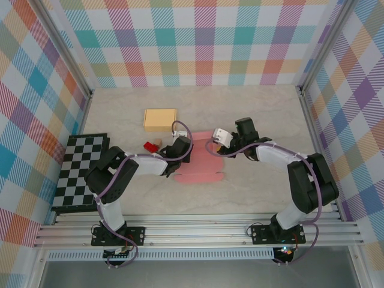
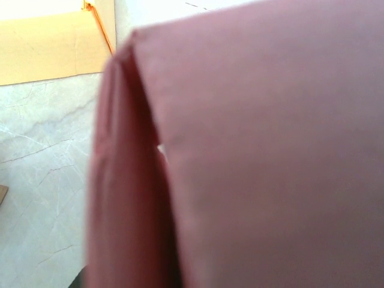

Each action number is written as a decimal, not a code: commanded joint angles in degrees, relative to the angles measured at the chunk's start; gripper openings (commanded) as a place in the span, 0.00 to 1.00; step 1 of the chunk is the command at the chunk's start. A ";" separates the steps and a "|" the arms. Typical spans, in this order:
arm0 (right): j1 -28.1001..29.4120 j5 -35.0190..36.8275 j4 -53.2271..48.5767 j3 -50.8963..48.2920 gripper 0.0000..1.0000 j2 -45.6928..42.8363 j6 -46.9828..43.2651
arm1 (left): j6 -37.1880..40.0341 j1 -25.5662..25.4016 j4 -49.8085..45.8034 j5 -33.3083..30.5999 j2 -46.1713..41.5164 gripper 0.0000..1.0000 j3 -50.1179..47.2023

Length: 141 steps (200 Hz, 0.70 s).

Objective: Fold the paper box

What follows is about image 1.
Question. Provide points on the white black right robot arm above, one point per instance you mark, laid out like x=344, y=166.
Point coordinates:
x=279, y=156

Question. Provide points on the small green circuit board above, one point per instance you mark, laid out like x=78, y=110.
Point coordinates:
x=118, y=251

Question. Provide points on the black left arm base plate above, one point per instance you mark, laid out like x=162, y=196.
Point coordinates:
x=138, y=237

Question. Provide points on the aluminium rail frame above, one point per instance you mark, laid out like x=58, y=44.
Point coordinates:
x=195, y=231

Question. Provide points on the small lit circuit board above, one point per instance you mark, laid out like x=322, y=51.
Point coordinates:
x=286, y=251

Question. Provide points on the pink paper box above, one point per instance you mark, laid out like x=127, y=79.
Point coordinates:
x=201, y=168

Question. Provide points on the small tan wooden block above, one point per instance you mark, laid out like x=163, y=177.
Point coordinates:
x=158, y=142

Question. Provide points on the red block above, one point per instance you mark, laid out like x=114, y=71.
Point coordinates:
x=150, y=147

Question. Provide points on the aluminium side rail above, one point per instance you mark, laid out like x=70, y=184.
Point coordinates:
x=316, y=141

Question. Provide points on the yellow paper box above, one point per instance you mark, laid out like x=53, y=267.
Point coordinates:
x=159, y=120

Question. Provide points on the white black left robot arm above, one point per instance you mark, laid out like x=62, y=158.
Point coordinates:
x=150, y=165

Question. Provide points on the aluminium corner post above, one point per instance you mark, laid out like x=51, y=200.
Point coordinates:
x=325, y=45
x=64, y=48

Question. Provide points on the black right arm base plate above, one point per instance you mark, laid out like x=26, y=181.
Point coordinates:
x=261, y=235

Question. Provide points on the black grey checkerboard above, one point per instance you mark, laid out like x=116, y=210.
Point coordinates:
x=72, y=168

